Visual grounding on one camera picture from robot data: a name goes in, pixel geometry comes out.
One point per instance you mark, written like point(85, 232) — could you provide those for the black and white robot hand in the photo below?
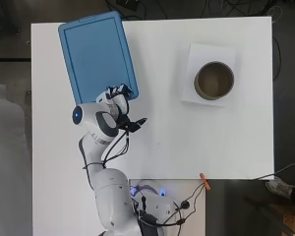
point(116, 101)

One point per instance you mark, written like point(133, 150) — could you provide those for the blue plastic box lid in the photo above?
point(95, 55)

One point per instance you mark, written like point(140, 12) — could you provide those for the white seven-joint robot arm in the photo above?
point(111, 190)

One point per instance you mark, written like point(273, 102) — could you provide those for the brown round tub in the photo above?
point(200, 90)

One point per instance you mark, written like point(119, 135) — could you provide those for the white flat box stand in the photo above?
point(213, 52)

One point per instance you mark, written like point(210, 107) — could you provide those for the orange clamp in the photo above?
point(205, 181)

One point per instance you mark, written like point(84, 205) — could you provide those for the white hanging sheet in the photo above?
point(8, 157)

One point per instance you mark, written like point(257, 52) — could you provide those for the black round knob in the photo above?
point(185, 205)

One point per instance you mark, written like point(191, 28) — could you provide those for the person's shoe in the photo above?
point(280, 187)

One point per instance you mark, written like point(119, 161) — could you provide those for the wooden crate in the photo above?
point(293, 223)

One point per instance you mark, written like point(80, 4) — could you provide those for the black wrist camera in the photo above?
point(132, 125)

